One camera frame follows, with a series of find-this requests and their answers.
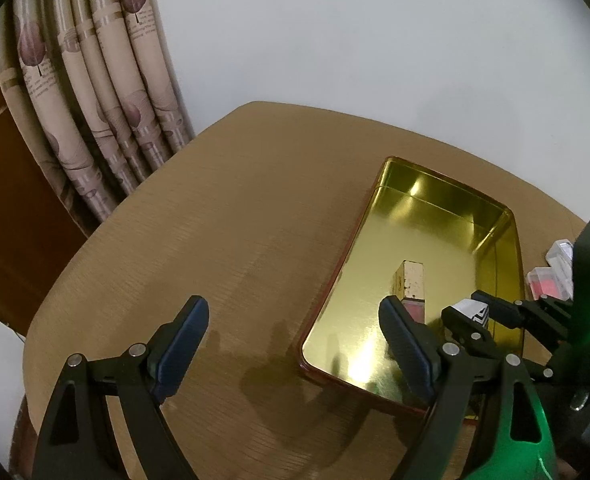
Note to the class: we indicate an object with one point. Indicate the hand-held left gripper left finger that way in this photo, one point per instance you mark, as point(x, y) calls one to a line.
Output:
point(185, 340)

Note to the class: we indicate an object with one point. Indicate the beige and pink rectangular block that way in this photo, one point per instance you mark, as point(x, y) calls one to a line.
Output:
point(412, 280)

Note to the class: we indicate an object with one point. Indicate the beige leaf-print curtain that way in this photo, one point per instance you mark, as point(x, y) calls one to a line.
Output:
point(75, 60)

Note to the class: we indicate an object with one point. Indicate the large clear labelled plastic box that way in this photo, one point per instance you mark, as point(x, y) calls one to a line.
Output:
point(560, 252)

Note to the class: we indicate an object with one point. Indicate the small white printed block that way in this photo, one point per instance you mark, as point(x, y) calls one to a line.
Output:
point(467, 307)

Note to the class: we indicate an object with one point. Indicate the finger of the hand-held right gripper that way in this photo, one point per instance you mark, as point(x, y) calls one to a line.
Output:
point(505, 310)
point(457, 325)

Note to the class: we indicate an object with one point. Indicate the red tin box gold interior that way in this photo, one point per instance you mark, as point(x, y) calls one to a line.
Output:
point(425, 220)

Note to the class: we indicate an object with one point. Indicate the brown wooden door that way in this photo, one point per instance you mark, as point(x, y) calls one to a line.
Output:
point(15, 185)

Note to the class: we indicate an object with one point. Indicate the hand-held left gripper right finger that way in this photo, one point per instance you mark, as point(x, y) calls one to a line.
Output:
point(405, 345)

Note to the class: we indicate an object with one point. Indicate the small clear box red pouch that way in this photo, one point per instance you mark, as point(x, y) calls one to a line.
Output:
point(550, 287)

